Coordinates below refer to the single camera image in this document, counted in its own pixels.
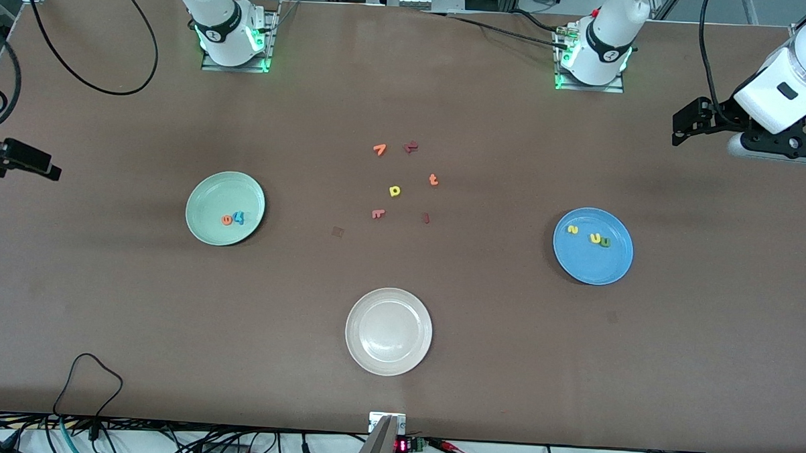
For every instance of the cream white plate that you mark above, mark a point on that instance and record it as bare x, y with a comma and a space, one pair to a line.
388, 331

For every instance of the orange foam numeral seven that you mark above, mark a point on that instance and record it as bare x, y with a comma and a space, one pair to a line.
380, 150

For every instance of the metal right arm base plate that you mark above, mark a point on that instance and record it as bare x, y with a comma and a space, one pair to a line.
234, 68

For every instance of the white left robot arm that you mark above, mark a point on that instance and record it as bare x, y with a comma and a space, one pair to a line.
797, 72

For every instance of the pale green plate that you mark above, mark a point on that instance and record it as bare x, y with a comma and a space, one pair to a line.
226, 193

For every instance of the yellow foam letter d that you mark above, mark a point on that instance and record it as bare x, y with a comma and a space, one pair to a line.
391, 190

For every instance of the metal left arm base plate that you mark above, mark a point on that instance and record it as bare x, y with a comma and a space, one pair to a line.
589, 88

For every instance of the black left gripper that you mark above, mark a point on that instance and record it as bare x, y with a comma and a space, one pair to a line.
726, 117

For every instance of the dark red foam letter r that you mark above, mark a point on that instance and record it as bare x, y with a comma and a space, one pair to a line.
411, 147

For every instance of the blue plate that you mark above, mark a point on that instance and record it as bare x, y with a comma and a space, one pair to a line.
593, 263

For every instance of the green terminal block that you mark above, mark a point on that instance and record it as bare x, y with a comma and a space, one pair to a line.
419, 445

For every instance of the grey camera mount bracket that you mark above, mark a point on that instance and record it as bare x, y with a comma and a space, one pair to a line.
380, 447

